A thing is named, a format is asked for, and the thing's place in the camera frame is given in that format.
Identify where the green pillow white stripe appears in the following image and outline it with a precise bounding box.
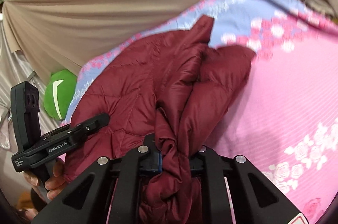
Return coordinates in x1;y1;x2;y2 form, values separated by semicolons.
44;70;77;121

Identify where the person's head dark hair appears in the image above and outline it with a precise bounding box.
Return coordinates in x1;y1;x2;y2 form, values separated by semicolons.
14;187;47;223

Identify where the person's left hand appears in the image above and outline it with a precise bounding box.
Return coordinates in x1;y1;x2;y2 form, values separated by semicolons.
23;158;68;203

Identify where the maroon puffer jacket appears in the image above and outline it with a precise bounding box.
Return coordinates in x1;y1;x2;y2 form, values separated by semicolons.
65;16;255;223

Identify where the pink floral bed sheet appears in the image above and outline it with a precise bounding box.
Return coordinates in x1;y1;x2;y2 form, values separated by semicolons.
59;0;338;224

